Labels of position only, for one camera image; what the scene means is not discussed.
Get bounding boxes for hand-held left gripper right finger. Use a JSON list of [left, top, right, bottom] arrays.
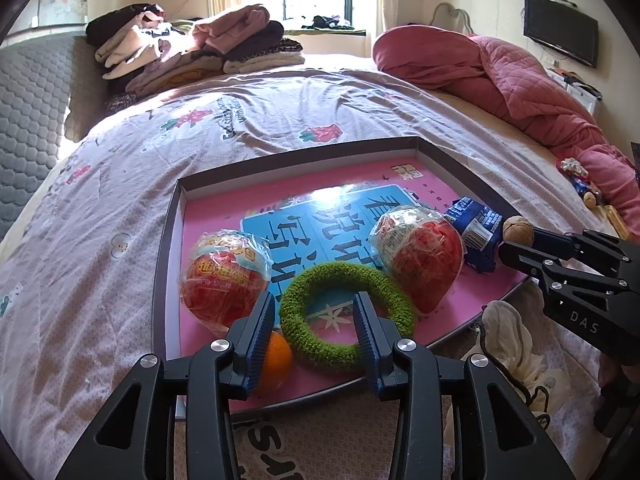
[[352, 291, 576, 480]]

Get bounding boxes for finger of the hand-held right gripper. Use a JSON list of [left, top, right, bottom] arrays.
[[532, 227, 640, 266], [499, 240, 566, 286]]

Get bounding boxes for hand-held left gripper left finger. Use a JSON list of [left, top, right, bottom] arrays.
[[55, 291, 277, 480]]

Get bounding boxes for brown walnut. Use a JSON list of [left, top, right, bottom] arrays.
[[501, 216, 536, 247]]

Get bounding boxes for green fuzzy ring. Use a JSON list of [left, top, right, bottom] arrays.
[[279, 262, 417, 374]]

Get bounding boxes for blue and red toy egg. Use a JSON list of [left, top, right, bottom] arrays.
[[180, 230, 274, 339]]

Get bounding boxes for shallow grey cardboard box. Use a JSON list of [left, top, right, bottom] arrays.
[[152, 136, 532, 414]]

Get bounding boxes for orange tangerine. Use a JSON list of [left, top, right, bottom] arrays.
[[254, 331, 294, 396]]

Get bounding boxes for blue snack packet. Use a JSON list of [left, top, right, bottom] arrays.
[[442, 196, 504, 274]]

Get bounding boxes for small colourful toy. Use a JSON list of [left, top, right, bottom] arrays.
[[557, 157, 604, 209]]

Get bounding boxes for pink and blue book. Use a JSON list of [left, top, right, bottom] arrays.
[[172, 160, 526, 406]]

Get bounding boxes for white storage box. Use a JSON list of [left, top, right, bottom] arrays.
[[550, 67, 604, 122]]

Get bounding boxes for pink quilted blanket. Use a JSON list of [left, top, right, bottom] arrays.
[[372, 27, 640, 239]]

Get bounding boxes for black flat television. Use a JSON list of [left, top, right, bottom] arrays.
[[523, 0, 600, 69]]

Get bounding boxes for pile of folded clothes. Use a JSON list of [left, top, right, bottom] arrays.
[[86, 4, 306, 112]]

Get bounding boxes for grey quilted mattress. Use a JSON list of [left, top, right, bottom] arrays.
[[0, 35, 109, 239]]

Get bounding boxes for dark clothes on windowsill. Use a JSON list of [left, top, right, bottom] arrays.
[[300, 15, 354, 31]]

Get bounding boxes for white cloth drawstring pouch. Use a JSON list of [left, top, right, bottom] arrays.
[[459, 300, 572, 432]]

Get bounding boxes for curved metal bed frame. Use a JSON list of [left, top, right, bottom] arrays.
[[432, 2, 474, 37]]

